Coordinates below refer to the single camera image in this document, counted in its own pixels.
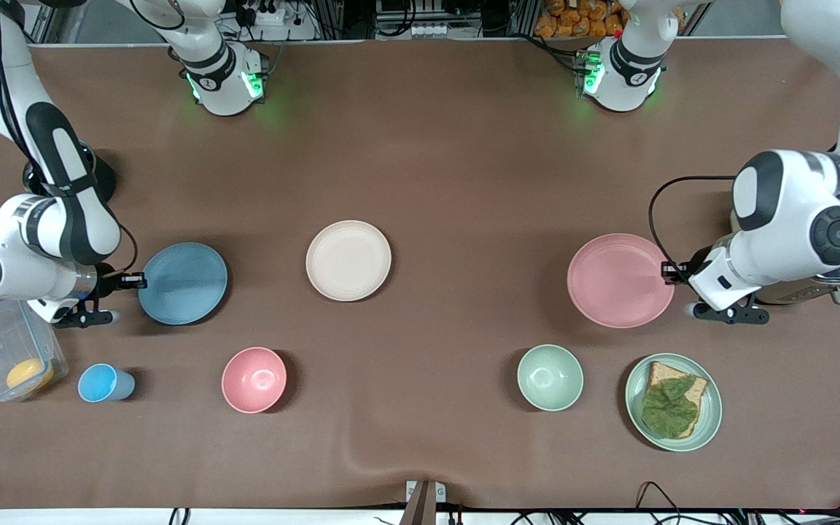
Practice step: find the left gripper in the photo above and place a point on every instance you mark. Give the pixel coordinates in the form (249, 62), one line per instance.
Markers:
(695, 262)

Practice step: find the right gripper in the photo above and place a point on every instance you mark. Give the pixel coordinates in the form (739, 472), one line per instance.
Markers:
(107, 281)

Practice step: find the blue plate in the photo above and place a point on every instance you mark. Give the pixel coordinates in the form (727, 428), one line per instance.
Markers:
(184, 284)

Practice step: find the pink plate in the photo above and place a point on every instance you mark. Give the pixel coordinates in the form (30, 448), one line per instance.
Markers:
(618, 281)

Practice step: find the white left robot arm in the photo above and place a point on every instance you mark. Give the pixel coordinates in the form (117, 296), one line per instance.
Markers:
(784, 211)

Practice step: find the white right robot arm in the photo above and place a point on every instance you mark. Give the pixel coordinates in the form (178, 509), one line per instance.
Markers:
(63, 219)

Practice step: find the brown bread slice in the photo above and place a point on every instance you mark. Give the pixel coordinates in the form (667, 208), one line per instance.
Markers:
(660, 374)

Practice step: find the blue cup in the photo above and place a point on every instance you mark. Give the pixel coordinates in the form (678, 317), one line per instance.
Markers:
(99, 383)

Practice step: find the silver toaster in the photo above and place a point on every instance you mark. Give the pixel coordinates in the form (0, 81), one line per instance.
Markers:
(806, 292)

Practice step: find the green lettuce leaf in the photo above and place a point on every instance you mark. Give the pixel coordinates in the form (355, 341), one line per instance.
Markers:
(668, 412)

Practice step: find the orange round food piece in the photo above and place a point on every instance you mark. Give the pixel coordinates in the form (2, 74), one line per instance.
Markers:
(28, 374)

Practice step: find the green plate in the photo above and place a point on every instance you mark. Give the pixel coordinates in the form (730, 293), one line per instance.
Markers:
(708, 419)

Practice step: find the pink bowl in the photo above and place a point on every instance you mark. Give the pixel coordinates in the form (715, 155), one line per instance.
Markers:
(253, 379)

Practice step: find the green bowl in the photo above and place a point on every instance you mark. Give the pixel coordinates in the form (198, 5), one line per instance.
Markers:
(550, 377)

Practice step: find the beige plate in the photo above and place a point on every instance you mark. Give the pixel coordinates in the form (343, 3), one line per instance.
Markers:
(348, 260)

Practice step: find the bag of orange buns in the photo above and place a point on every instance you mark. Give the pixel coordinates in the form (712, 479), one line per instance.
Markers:
(580, 18)

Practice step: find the white power strip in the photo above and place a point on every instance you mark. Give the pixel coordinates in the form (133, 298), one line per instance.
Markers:
(263, 14)

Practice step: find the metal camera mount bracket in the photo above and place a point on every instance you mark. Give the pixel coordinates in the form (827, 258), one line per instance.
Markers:
(425, 499)

